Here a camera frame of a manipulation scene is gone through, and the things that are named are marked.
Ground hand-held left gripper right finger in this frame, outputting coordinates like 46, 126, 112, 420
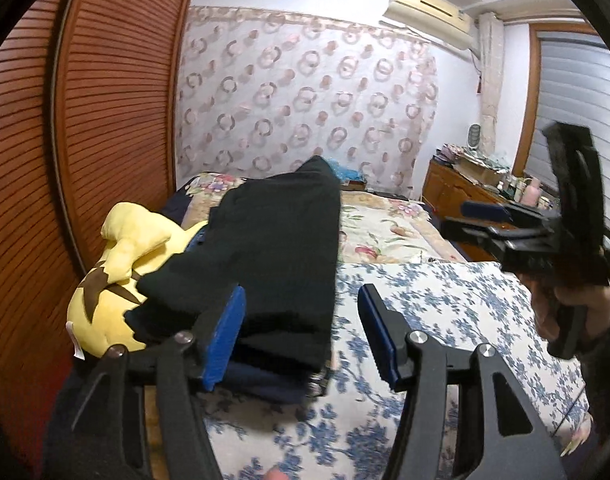
357, 282, 568, 480

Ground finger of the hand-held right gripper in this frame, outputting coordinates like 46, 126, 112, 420
441, 217, 556, 257
460, 200, 550, 224

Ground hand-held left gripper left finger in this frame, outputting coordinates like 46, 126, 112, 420
42, 284, 248, 480

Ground navy blue garment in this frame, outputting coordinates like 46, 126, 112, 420
162, 192, 331, 406

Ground black t-shirt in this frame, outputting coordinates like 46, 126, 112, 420
122, 156, 342, 373

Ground person's right hand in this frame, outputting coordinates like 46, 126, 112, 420
530, 247, 610, 356

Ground cluster of cosmetic bottles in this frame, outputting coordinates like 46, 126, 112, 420
497, 172, 528, 198

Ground cardboard box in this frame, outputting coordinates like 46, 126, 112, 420
457, 152, 506, 186

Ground wooden sideboard cabinet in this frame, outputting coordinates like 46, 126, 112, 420
422, 157, 516, 261

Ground blue floral bed sheet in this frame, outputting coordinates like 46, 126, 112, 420
145, 260, 590, 480

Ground red floral quilt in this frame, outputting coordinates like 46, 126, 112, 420
177, 172, 468, 266

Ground tied beige curtain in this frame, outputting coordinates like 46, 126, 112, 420
477, 12, 506, 153

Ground yellow plush toy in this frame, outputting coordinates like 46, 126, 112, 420
66, 201, 208, 361

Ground blue plastic bag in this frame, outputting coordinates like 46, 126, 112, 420
327, 157, 366, 181

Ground circle-patterned sheer curtain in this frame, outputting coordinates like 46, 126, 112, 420
175, 5, 438, 198

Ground wooden louvered wardrobe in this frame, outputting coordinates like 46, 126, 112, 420
0, 0, 201, 461

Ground thin black cable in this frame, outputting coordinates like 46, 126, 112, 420
555, 270, 610, 436

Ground beige wall air conditioner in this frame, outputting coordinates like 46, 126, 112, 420
382, 0, 474, 51

